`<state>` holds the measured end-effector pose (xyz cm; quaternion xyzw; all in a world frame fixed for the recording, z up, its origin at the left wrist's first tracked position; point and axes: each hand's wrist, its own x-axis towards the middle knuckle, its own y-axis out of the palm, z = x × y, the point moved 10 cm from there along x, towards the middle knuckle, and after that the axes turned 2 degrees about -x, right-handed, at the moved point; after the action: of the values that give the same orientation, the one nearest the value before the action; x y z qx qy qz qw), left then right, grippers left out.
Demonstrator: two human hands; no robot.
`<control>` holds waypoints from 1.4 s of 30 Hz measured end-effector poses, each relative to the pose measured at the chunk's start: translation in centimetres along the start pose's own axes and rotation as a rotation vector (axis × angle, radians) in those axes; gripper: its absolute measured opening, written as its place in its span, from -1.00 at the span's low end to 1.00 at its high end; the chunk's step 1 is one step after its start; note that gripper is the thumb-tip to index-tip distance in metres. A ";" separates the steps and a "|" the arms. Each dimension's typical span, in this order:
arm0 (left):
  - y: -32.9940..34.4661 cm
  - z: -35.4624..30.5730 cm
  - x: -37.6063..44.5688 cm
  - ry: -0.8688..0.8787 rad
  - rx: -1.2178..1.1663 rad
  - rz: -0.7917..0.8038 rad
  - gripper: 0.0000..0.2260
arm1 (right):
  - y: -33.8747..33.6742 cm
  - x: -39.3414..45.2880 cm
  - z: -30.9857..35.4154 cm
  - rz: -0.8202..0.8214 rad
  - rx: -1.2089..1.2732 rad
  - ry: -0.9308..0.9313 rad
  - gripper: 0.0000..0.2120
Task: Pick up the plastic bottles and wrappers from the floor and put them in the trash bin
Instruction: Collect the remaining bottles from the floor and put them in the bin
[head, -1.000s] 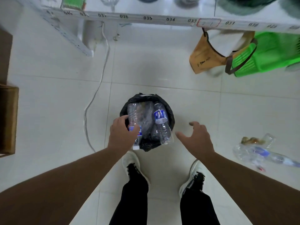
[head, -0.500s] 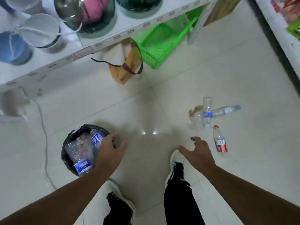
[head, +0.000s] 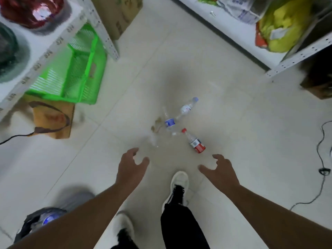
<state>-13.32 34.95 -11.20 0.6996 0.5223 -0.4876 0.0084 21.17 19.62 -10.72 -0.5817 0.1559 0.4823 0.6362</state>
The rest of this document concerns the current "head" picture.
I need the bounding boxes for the person's left hand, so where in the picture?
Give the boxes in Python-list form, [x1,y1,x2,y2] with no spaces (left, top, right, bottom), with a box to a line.
[115,147,150,190]

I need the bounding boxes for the person's right hand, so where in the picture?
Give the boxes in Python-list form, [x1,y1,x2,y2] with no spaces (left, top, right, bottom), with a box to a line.
[198,154,240,194]

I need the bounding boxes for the person's left forearm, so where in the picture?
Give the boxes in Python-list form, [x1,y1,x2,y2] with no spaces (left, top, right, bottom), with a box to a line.
[5,182,133,249]

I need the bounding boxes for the person's right forearm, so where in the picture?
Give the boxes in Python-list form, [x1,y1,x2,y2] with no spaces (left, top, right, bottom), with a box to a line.
[226,185,332,249]

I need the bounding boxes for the clear unlabelled plastic bottle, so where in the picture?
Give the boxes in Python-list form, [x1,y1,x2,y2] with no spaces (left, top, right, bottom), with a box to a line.
[148,134,160,149]

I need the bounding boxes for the clear bottle with red label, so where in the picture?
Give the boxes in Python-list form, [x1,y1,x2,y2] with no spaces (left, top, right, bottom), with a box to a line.
[181,128,206,154]

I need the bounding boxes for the white right shoe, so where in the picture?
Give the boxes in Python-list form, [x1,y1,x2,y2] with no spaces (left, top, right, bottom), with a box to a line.
[162,171,189,213]

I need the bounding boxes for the white shoe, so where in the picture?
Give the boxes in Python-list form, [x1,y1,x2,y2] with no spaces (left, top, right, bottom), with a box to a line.
[113,211,135,243]
[162,171,189,213]

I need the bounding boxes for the clear bottle with blue label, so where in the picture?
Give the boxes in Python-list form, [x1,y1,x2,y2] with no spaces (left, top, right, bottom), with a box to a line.
[162,106,178,136]

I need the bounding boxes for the black right trouser leg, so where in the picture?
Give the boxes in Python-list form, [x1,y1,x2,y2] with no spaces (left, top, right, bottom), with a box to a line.
[160,185,210,249]

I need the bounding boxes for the white left shoe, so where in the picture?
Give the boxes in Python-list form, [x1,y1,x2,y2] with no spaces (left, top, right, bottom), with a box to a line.
[113,211,135,243]

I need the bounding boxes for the clear bottle with white label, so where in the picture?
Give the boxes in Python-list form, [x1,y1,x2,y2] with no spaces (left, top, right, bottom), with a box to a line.
[175,97,199,121]

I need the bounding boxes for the brown paper bag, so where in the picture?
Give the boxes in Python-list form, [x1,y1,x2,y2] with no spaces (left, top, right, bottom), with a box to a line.
[23,94,76,139]

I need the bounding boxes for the green plastic basket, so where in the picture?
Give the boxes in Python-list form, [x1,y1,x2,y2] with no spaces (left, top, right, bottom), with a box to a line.
[26,23,107,105]

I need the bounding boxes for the dark bag with blue item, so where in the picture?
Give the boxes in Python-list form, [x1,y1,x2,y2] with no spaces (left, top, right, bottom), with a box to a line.
[13,207,68,243]

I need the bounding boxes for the white metal shelf rack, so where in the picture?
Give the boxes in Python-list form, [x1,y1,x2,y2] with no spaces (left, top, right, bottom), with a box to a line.
[0,0,120,119]
[169,0,332,78]

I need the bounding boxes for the brown cardboard box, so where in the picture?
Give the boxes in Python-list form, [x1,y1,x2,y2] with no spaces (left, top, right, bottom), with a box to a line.
[90,0,144,41]

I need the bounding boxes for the yellow plastic bag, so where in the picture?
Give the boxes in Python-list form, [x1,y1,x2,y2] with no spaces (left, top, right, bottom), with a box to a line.
[255,0,315,53]

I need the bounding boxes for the white printed plastic bag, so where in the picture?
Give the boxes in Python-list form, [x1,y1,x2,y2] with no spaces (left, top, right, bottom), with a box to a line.
[217,0,273,25]

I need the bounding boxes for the dark green packet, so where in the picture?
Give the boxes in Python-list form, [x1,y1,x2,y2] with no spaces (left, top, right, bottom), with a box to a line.
[0,22,31,84]

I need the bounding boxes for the red shiny packet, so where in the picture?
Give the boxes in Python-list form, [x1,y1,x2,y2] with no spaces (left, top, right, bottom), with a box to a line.
[0,0,72,35]

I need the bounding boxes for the black cable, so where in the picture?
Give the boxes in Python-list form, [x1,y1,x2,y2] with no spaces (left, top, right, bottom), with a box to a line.
[289,121,332,211]
[0,101,71,145]

